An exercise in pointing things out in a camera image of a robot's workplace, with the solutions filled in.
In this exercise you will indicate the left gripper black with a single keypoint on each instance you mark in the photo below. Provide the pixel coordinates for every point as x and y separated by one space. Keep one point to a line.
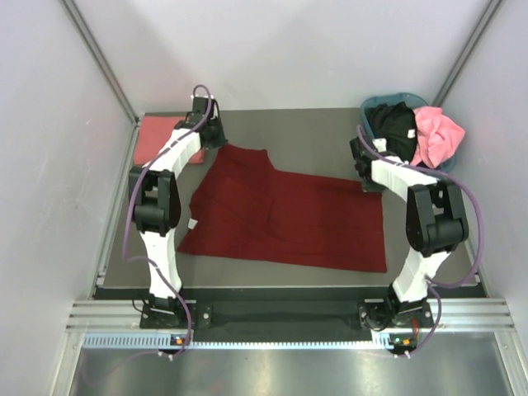
220 140

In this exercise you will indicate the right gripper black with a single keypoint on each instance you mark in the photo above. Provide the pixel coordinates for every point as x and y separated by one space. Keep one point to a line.
368 187

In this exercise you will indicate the dark red t-shirt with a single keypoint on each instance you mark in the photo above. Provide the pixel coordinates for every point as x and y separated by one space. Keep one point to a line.
246 209

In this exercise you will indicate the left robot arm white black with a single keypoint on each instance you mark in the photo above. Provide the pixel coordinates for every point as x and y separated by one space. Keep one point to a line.
155 209

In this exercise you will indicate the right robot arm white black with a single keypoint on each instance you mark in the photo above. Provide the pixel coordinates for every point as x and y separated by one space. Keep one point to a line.
435 225

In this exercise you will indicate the black t-shirt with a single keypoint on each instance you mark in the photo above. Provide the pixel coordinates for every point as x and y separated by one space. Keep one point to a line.
397 125

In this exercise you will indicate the folded coral red t-shirt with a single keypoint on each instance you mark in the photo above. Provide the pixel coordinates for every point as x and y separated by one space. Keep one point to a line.
154 132

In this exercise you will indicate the pink t-shirt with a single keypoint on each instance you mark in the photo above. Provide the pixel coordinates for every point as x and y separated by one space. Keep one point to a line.
438 137

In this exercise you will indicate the teal plastic basket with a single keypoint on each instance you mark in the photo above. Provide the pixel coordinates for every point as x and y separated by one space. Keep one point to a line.
412 101

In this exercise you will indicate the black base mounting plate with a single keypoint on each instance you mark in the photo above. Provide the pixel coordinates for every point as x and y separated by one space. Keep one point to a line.
285 320

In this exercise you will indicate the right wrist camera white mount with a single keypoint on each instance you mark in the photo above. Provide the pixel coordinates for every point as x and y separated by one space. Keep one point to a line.
380 144

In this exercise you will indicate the grey slotted cable duct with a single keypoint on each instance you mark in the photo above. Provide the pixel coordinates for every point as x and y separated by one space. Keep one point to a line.
173 342

